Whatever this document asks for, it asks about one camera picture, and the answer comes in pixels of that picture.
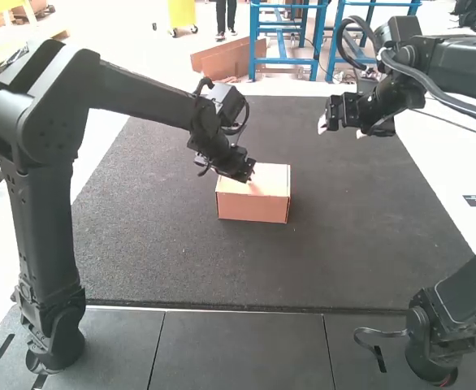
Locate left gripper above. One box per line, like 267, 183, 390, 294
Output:
218, 147, 264, 194

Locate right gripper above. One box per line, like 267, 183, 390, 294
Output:
317, 92, 363, 136

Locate cardboard box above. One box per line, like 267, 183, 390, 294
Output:
214, 162, 292, 224

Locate black mat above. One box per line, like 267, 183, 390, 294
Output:
70, 95, 476, 314

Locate brown wooden boards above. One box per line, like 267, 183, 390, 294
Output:
189, 35, 268, 81

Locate person's legs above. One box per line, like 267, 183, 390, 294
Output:
214, 0, 239, 42

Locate dark base panel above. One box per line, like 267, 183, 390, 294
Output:
0, 304, 167, 390
322, 312, 476, 390
148, 310, 337, 390

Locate yellow cart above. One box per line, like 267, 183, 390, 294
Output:
166, 0, 199, 38

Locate wooden pallet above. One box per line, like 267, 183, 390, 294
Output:
0, 0, 71, 79

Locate blue metal frame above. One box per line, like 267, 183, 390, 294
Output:
248, 0, 333, 83
326, 0, 422, 84

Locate black cable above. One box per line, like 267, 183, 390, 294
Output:
353, 326, 410, 351
336, 15, 380, 71

